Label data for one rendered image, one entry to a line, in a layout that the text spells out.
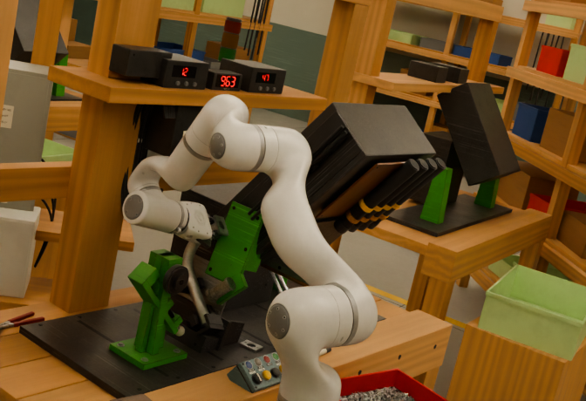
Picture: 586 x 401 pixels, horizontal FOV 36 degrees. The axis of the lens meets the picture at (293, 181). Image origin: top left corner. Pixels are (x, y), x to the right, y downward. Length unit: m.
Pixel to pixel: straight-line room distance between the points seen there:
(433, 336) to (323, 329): 1.32
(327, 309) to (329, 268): 0.12
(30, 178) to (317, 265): 0.94
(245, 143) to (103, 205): 0.77
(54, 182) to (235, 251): 0.52
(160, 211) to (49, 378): 0.47
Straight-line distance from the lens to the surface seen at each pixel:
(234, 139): 1.79
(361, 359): 2.59
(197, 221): 2.31
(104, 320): 2.48
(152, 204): 2.16
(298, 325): 1.63
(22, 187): 2.41
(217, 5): 8.58
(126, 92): 2.25
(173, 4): 8.09
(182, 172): 2.07
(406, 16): 12.08
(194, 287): 2.42
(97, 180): 2.43
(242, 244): 2.38
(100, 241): 2.51
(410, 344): 2.82
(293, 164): 1.85
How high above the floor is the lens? 1.88
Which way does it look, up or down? 12 degrees down
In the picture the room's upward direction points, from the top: 12 degrees clockwise
